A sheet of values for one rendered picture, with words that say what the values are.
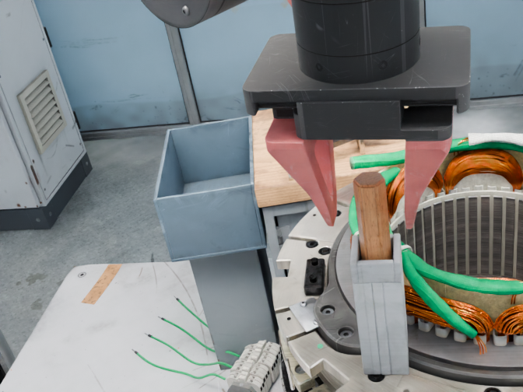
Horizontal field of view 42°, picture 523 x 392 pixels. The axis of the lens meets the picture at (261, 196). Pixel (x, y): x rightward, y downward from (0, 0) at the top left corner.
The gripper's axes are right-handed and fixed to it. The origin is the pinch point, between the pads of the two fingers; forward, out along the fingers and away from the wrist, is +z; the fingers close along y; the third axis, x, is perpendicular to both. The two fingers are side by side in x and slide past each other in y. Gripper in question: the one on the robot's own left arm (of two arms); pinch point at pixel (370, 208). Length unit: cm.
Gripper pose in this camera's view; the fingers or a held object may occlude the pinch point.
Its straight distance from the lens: 38.0
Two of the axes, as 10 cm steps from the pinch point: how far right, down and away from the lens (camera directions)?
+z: 1.5, 8.1, 5.7
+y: 9.6, 0.2, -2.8
